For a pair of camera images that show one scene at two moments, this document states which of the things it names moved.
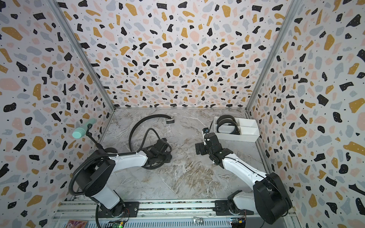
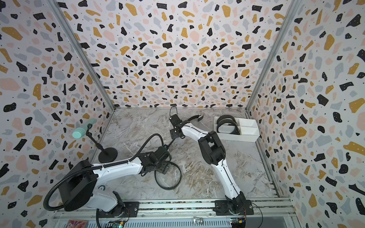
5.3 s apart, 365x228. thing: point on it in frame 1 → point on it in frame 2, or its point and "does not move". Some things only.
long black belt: [170, 120] → [199, 117]
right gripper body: [205, 149] → [174, 132]
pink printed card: [74, 223] does not move
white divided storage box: [248, 129] does not move
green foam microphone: [81, 131] does not move
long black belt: [236, 130] does not move
